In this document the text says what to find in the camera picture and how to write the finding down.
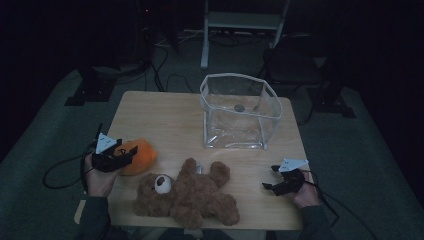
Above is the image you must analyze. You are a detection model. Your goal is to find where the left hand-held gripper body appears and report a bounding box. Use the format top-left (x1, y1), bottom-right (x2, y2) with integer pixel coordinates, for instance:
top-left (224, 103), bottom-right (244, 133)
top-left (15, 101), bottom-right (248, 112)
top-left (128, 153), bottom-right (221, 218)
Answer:
top-left (91, 132), bottom-right (132, 174)

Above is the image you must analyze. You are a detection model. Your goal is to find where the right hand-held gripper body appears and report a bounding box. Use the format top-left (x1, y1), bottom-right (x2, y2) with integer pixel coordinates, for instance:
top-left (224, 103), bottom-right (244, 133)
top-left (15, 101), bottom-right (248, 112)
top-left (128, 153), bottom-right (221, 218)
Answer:
top-left (277, 157), bottom-right (310, 196)

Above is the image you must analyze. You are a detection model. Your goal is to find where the orange plush toy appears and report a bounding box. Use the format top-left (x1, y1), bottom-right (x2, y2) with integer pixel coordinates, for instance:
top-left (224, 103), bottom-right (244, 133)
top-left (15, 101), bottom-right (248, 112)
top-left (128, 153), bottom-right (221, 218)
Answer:
top-left (113, 137), bottom-right (159, 177)

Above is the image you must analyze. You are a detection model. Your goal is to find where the clear plastic storage bag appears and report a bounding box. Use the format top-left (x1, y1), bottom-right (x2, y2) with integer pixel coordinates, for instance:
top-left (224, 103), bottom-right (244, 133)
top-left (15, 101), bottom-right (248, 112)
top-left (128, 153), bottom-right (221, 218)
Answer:
top-left (198, 72), bottom-right (284, 151)

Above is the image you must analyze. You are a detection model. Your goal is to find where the brown teddy bear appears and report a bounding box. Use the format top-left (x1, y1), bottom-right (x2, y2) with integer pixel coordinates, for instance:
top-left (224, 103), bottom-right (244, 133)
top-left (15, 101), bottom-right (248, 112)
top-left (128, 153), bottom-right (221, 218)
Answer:
top-left (132, 157), bottom-right (241, 231)

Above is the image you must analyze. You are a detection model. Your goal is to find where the person's right hand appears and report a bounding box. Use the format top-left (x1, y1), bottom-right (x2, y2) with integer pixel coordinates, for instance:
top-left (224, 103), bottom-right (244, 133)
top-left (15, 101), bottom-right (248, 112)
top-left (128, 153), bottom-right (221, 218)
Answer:
top-left (291, 169), bottom-right (322, 210)

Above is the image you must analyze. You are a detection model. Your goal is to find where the person's left hand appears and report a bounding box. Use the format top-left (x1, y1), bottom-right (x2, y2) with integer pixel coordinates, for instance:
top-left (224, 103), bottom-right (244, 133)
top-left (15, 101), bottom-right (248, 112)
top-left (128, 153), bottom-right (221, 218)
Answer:
top-left (83, 153), bottom-right (123, 198)

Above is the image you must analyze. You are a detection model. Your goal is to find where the black stand base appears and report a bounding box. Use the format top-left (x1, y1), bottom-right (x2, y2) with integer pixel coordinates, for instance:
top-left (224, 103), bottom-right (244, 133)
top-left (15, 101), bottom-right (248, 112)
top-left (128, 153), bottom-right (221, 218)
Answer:
top-left (63, 63), bottom-right (118, 108)
top-left (312, 58), bottom-right (357, 120)

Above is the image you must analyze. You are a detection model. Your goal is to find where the black chair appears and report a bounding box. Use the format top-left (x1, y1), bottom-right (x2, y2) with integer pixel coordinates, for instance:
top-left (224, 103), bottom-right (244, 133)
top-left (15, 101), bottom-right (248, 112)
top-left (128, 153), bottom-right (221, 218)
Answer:
top-left (257, 32), bottom-right (327, 98)

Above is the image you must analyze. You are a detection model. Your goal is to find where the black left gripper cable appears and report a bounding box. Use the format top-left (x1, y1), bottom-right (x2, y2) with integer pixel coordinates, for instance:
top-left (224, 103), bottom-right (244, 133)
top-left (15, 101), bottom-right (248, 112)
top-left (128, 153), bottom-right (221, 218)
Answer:
top-left (42, 139), bottom-right (98, 194)

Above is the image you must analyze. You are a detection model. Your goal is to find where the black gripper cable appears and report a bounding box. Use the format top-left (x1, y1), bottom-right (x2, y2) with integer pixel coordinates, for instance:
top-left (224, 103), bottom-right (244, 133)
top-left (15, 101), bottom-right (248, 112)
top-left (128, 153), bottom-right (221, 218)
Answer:
top-left (308, 169), bottom-right (380, 240)
top-left (42, 139), bottom-right (98, 194)

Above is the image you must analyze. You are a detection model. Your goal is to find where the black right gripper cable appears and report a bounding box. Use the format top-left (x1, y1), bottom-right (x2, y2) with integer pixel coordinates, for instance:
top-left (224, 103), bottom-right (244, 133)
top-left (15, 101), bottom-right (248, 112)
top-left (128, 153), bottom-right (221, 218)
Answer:
top-left (308, 169), bottom-right (380, 240)

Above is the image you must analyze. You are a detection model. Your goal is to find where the looped black floor cable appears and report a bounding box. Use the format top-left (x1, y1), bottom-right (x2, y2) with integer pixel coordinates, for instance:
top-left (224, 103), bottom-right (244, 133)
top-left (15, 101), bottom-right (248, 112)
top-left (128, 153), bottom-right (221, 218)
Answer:
top-left (165, 73), bottom-right (195, 94)

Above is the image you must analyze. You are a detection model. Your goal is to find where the white metal stand frame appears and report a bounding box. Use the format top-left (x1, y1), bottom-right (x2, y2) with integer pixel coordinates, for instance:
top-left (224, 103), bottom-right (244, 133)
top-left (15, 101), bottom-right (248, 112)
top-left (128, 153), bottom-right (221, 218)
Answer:
top-left (199, 0), bottom-right (292, 70)

